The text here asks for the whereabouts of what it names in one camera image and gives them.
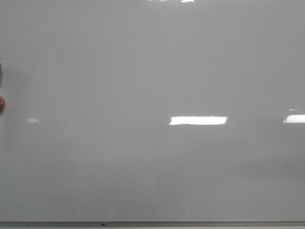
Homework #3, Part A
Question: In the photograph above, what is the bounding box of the white whiteboard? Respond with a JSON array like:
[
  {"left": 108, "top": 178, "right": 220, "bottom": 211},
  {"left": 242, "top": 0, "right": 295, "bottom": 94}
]
[{"left": 0, "top": 0, "right": 305, "bottom": 228}]

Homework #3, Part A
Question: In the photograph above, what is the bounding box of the red round magnet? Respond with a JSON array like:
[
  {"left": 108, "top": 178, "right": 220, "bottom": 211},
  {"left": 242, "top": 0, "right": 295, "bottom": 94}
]
[{"left": 0, "top": 95, "right": 5, "bottom": 115}]

